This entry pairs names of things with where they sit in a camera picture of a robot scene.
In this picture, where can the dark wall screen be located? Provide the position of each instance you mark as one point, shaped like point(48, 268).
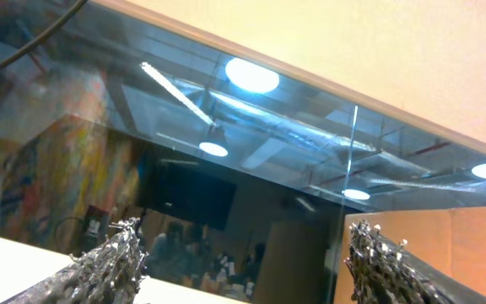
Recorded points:
point(184, 193)

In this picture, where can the cardboard box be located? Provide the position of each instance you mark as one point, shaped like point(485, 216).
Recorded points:
point(452, 241)

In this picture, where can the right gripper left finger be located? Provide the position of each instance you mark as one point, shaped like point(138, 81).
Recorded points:
point(108, 274)

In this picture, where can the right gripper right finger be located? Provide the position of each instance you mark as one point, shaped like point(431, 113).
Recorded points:
point(384, 272)

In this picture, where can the long strip ceiling light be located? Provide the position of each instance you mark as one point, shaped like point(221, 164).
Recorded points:
point(170, 88)

